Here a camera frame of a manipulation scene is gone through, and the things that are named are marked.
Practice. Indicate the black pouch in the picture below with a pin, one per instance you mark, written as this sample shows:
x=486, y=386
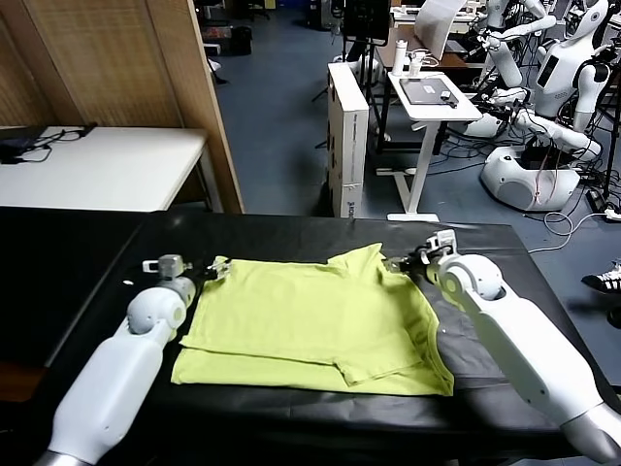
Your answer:
x=14, y=144

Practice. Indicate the black monitor on stand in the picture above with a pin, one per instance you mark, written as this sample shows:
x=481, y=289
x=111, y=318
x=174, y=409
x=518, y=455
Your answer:
x=366, y=19

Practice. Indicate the white humanoid robot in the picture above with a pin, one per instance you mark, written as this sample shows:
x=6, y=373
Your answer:
x=509, y=65
x=558, y=68

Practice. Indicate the tall white cardboard box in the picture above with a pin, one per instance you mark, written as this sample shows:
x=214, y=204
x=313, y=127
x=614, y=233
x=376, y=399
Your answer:
x=355, y=155

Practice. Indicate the grey laptop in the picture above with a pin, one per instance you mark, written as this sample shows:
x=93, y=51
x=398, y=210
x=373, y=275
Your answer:
x=424, y=92

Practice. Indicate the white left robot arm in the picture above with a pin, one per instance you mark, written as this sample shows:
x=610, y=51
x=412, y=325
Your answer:
x=111, y=383

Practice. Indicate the black sneaker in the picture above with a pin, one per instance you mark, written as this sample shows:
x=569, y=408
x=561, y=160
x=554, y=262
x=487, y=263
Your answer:
x=604, y=280
x=615, y=316

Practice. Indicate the white adjustable side desk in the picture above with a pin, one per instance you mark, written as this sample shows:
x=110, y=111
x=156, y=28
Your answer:
x=466, y=112

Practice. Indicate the white rectangular table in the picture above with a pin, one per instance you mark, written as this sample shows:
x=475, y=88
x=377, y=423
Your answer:
x=111, y=162

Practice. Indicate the brown desk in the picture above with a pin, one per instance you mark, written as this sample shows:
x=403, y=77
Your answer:
x=456, y=58

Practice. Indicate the white curved panel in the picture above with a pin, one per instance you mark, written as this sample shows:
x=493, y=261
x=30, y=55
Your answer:
x=433, y=26

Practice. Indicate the black tripod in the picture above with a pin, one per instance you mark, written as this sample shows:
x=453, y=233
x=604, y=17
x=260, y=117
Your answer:
x=607, y=177

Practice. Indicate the black power adapter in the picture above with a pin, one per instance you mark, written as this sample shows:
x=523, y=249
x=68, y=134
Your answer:
x=12, y=160

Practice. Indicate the white bottle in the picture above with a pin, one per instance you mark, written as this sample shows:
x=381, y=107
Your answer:
x=400, y=58

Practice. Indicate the white power strip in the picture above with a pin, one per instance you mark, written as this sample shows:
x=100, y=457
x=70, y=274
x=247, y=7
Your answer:
x=612, y=211

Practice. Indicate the black bin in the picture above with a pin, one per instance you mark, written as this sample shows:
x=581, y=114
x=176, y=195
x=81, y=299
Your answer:
x=241, y=41

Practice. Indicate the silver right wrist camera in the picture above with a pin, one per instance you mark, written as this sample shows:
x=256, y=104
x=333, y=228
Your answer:
x=444, y=240

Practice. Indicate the small black device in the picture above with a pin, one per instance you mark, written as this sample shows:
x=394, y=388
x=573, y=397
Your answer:
x=449, y=99

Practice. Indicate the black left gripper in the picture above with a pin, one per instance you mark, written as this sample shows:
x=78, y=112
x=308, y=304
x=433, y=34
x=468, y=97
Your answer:
x=199, y=280

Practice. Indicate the yellow-green t-shirt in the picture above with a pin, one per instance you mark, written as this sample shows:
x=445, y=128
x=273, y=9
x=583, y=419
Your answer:
x=301, y=320

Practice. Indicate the black plastic table cover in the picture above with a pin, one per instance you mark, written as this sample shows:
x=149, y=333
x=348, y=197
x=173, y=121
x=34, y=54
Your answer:
x=291, y=233

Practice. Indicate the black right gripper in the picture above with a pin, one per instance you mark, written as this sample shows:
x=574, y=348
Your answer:
x=421, y=266

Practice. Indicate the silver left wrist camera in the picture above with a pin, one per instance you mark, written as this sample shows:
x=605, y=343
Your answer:
x=172, y=266

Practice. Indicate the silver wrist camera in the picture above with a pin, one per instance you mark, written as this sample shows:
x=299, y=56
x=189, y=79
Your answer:
x=172, y=266
x=444, y=240

